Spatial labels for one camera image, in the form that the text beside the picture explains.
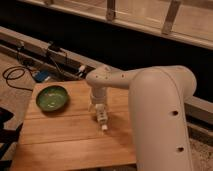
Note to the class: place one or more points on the white plastic bottle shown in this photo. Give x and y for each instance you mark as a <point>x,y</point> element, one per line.
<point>102,117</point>

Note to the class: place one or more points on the green ceramic bowl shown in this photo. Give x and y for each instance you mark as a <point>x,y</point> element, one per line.
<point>52,98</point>

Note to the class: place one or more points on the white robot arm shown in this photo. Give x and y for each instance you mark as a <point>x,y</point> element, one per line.
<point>156,106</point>

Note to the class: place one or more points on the black device on rail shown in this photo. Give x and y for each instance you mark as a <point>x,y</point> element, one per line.
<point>53,47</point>

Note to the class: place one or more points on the dark chair at left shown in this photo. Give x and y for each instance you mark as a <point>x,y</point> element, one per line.
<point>7,137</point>

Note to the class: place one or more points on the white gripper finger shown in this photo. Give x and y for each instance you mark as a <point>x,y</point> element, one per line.
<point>106,107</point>
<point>90,107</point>

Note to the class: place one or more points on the blue box on floor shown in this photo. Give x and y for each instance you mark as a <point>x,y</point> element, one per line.
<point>41,76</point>

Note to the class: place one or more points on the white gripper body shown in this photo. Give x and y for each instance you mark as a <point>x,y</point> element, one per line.
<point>98,96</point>

